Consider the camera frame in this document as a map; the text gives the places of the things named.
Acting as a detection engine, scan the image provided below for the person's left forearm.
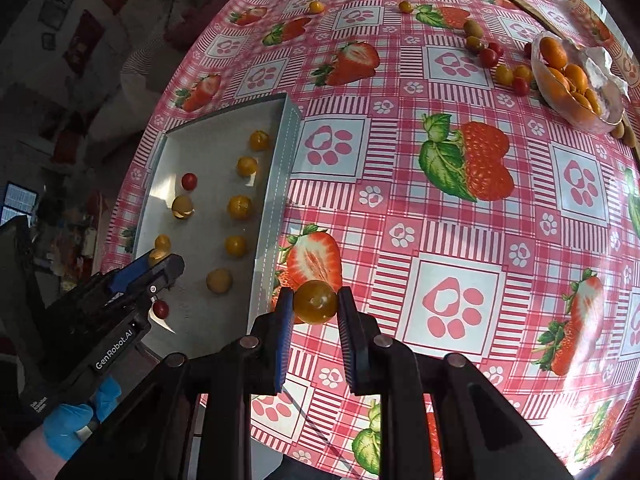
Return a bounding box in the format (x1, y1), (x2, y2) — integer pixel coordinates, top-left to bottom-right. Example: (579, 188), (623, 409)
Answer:
(15, 427), (63, 480)

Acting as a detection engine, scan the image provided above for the large red wall poster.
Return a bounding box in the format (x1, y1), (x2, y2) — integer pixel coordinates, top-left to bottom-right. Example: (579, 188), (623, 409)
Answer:
(64, 10), (106, 77)

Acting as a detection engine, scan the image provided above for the clear plastic container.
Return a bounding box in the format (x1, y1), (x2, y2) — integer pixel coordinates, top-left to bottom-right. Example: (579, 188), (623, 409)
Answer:
(531, 30), (630, 135)

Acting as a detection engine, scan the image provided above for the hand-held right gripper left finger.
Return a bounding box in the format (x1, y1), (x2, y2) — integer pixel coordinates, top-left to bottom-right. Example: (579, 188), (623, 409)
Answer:
(55, 287), (296, 480)

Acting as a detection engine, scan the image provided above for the cluster of mixed cherry tomatoes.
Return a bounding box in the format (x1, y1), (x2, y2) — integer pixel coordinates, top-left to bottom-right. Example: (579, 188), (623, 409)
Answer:
(462, 19), (536, 97)

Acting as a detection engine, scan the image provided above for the maroon cloth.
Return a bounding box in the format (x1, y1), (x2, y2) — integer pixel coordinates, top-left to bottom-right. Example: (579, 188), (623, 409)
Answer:
(165, 2), (216, 51)

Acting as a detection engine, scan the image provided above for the pile of kumquats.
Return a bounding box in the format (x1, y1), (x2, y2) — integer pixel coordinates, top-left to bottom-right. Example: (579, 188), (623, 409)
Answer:
(537, 35), (603, 123)

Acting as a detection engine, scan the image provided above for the person's left hand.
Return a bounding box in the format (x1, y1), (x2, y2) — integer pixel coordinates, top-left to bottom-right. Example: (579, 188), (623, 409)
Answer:
(42, 377), (123, 461)

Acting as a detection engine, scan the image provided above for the large yellow brown tomato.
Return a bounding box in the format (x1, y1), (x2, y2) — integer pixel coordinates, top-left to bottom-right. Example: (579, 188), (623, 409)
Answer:
(293, 280), (337, 325)

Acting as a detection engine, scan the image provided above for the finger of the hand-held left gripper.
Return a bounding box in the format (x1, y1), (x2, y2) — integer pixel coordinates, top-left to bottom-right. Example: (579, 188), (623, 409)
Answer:
(75, 251), (164, 307)
(90, 254), (186, 332)

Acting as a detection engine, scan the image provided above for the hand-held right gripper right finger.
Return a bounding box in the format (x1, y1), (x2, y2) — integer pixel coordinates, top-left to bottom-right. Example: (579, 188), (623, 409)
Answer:
(336, 286), (581, 480)

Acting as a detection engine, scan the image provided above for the framed wall picture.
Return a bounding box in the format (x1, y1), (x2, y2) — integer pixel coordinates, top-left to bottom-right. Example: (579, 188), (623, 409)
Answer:
(39, 0), (79, 29)

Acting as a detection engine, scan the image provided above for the white shallow tray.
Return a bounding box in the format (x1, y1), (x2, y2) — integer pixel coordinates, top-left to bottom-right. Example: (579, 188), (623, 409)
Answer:
(131, 92), (303, 361)

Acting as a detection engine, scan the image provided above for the strawberry printed pink tablecloth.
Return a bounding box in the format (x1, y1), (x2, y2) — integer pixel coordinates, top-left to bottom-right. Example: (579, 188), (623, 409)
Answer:
(100, 0), (640, 476)

